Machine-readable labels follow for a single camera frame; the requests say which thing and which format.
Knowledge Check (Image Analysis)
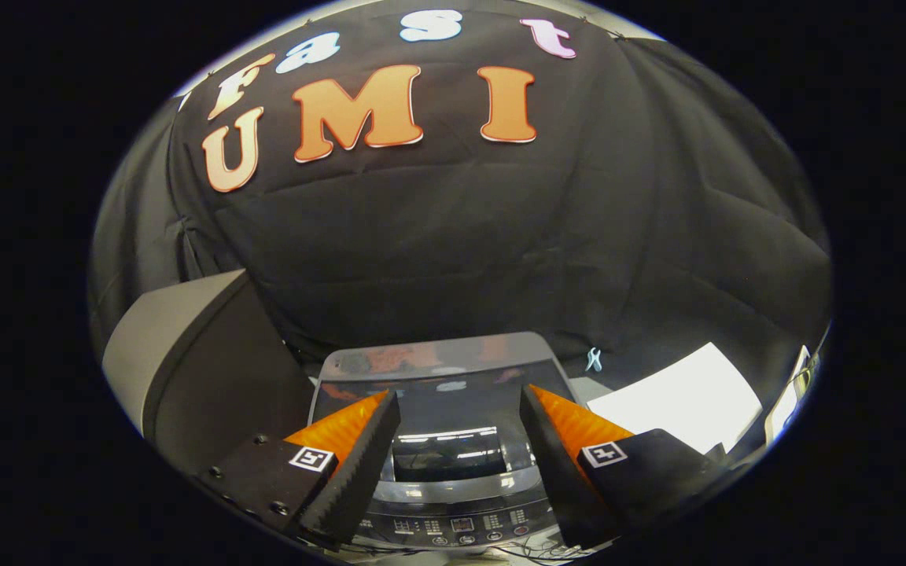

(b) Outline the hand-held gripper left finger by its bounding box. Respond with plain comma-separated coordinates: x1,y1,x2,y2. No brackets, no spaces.
197,391,403,549

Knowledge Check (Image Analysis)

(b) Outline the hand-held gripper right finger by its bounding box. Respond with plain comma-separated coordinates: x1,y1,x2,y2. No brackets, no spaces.
519,384,731,549

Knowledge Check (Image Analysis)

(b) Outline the grey top-load washing machine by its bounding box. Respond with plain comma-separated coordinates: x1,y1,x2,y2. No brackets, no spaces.
308,332,589,553

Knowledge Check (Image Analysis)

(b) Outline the white flat board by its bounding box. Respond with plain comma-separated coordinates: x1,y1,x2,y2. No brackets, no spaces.
587,342,763,455

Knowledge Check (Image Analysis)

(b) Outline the grey table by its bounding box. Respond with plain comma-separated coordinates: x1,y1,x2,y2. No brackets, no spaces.
102,269,317,474

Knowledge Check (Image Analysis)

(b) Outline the black backdrop cloth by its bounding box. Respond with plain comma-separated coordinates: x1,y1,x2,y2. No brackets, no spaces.
87,0,833,394

